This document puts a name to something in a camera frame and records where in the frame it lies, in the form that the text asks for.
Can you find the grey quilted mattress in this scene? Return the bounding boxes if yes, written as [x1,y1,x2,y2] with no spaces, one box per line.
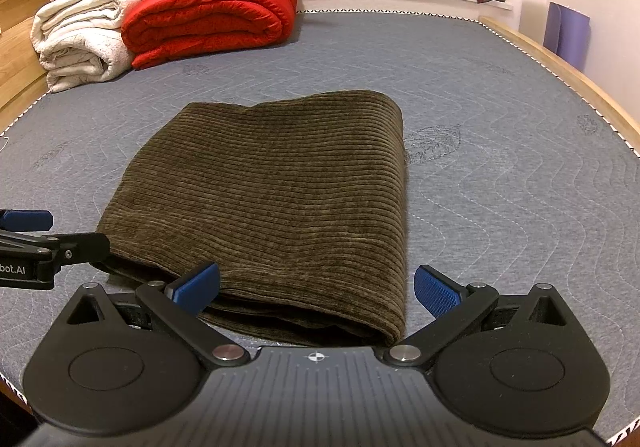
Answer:
[0,10,640,428]

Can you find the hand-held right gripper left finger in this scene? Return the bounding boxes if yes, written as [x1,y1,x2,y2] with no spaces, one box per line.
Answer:
[52,262,251,370]

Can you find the olive corduroy pants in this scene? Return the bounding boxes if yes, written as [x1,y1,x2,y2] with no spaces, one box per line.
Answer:
[95,90,407,348]

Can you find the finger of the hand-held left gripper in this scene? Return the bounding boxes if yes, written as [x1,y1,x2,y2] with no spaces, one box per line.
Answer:
[0,230,111,264]
[0,208,54,232]

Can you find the folded white blanket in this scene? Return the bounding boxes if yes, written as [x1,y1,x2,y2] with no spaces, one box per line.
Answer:
[31,0,146,94]

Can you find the wooden bed frame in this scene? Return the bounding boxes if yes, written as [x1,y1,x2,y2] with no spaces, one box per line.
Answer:
[0,0,640,148]

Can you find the folded red quilt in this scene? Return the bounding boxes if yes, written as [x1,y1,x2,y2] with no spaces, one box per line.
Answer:
[121,0,299,70]

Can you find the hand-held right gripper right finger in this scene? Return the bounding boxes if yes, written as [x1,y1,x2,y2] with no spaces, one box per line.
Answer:
[382,264,581,370]

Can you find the purple yoga mat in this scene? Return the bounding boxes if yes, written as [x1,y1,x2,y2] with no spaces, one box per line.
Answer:
[542,1,591,74]

